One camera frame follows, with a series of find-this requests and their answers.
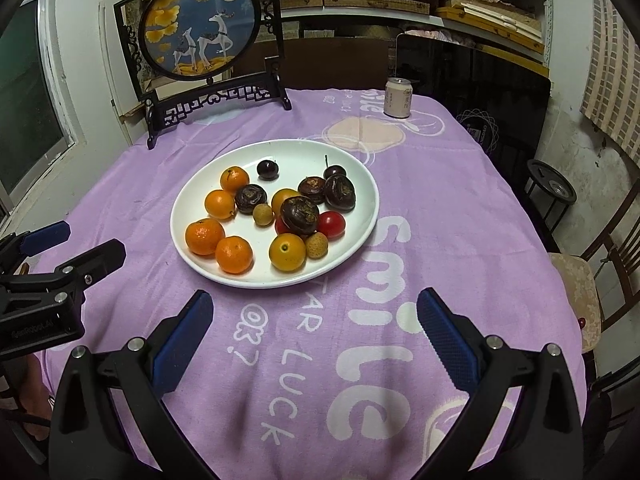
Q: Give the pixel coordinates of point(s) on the black board panel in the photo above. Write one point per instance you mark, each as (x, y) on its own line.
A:
(475, 85)

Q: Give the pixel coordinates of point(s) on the white beverage can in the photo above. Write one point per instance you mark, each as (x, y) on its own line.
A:
(397, 100)

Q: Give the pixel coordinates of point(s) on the white wall shelf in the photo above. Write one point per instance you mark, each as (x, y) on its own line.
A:
(425, 19)

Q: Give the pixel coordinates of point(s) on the purple printed tablecloth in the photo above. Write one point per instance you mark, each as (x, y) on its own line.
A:
(450, 200)

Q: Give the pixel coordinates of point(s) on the tan longan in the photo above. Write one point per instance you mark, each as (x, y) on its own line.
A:
(262, 214)
(316, 246)

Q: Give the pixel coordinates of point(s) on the dark cherry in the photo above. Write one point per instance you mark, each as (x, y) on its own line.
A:
(267, 169)
(332, 171)

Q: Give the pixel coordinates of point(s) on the yellow tomato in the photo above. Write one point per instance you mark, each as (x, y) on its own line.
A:
(287, 252)
(280, 199)

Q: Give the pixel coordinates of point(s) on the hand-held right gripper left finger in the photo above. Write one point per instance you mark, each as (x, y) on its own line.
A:
(182, 340)

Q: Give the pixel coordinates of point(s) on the window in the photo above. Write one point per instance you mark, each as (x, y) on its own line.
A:
(25, 100)

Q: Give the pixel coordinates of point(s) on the round deer picture screen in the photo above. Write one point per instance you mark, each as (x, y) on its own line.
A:
(200, 25)

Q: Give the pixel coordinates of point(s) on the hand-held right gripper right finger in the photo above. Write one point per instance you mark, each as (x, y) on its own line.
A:
(450, 340)

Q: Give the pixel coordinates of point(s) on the orange tangerine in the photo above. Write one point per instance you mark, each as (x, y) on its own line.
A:
(204, 236)
(234, 254)
(234, 178)
(220, 203)

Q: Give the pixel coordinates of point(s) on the black round stand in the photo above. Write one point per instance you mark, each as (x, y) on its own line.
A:
(550, 182)

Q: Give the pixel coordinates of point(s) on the red tomato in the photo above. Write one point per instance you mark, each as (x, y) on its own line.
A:
(334, 226)
(278, 227)

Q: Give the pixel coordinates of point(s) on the white oval plate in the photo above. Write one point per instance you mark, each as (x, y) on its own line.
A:
(300, 160)

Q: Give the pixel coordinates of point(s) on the large dark water chestnut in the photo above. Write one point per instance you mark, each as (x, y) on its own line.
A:
(299, 213)

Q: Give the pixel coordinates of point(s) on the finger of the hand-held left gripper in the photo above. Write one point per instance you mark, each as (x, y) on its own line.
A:
(100, 257)
(45, 237)

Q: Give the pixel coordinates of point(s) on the brick pattern sheet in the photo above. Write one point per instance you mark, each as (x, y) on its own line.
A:
(612, 70)

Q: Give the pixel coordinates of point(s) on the wooden chair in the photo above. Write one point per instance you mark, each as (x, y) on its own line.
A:
(575, 285)

